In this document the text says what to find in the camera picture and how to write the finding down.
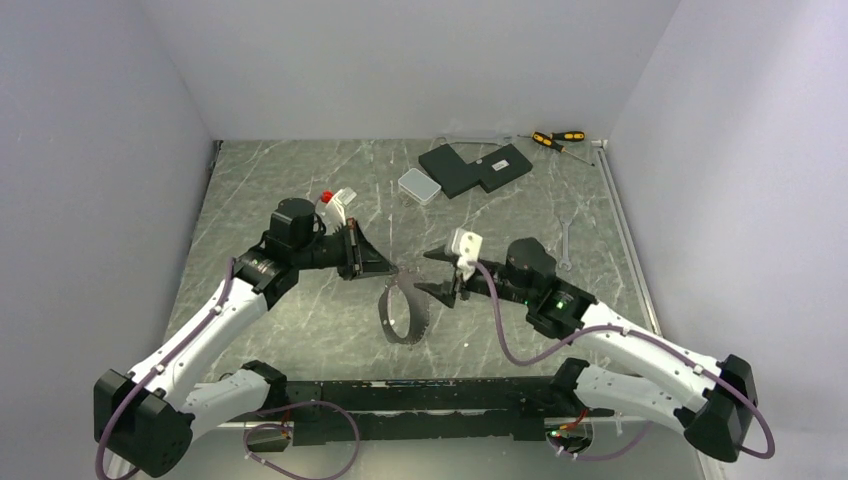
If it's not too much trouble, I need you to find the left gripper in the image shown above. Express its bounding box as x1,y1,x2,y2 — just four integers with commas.
293,217,398,281

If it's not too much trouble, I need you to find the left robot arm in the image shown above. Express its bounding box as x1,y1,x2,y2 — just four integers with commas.
93,198,397,479

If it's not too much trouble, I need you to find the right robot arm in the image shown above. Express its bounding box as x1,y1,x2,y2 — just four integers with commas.
416,230,776,463

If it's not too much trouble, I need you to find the white rectangular box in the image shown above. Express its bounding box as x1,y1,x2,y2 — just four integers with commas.
398,168,442,205

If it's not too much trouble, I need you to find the black rectangular box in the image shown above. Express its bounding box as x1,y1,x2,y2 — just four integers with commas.
476,144,533,193

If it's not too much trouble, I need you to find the silver wrench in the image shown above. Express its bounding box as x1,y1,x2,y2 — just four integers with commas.
559,215,572,271

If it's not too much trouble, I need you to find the yellow black screwdriver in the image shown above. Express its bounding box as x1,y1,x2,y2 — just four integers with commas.
521,131,586,143
531,139,594,166

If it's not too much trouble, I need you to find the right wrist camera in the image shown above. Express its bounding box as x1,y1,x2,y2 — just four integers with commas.
445,228,483,281

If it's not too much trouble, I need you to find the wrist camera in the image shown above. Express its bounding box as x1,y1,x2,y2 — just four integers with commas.
318,187,357,231
445,228,483,281

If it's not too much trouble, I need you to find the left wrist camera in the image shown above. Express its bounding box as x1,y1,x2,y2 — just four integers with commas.
318,187,357,231

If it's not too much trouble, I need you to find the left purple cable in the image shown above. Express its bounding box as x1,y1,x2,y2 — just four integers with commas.
94,256,238,480

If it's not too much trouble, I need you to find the black base frame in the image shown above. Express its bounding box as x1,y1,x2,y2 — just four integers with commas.
228,360,614,446

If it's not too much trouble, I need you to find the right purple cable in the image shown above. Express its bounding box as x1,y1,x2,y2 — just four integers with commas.
471,260,776,460

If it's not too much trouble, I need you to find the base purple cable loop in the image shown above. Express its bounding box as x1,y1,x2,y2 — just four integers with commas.
242,399,362,480

